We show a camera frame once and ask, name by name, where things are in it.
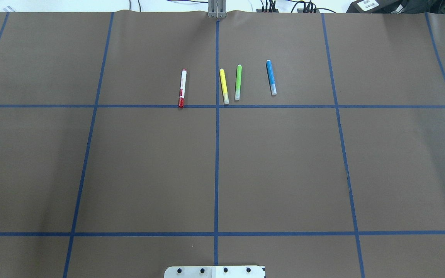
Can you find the grey aluminium frame post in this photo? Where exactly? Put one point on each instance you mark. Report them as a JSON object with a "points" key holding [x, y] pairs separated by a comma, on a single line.
{"points": [[216, 9]]}

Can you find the yellow marker pen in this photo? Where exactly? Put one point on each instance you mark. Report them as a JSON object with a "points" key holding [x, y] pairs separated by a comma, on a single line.
{"points": [[224, 87]]}

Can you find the blue marker pen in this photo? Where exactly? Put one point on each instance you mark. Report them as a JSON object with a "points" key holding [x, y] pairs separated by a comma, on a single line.
{"points": [[271, 78]]}

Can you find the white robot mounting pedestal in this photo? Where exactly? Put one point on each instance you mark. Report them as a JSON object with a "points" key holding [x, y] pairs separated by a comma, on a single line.
{"points": [[228, 271]]}

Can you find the green marker pen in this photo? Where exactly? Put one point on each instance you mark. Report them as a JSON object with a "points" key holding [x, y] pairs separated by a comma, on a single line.
{"points": [[238, 82]]}

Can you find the red marker pen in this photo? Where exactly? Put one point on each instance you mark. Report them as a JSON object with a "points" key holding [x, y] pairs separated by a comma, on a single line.
{"points": [[183, 81]]}

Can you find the brown paper table cover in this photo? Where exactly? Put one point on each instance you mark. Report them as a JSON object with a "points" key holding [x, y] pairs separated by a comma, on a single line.
{"points": [[339, 175]]}

